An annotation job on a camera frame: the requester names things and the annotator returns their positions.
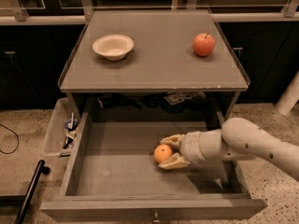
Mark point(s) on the metal railing frame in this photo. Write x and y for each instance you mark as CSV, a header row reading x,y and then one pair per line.
x,y
79,11

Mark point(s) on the clear plastic bin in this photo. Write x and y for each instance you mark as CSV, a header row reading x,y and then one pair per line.
x,y
54,138

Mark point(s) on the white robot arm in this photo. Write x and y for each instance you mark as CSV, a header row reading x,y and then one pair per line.
x,y
236,139

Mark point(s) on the black metal bar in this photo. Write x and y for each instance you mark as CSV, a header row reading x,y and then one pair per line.
x,y
41,169

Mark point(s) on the open grey top drawer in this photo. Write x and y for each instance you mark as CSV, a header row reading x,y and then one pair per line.
x,y
112,176

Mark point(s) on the red apple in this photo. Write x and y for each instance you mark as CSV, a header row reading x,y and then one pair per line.
x,y
203,44

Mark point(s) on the clutter inside plastic bin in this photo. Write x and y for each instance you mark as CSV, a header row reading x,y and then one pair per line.
x,y
70,131

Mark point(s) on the grey wooden cabinet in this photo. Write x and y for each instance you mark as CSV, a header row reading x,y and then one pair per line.
x,y
163,59

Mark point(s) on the orange fruit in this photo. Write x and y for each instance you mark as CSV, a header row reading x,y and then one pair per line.
x,y
162,153

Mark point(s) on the white bowl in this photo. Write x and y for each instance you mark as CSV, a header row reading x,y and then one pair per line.
x,y
113,47

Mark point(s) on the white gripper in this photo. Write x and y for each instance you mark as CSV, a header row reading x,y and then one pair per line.
x,y
192,147

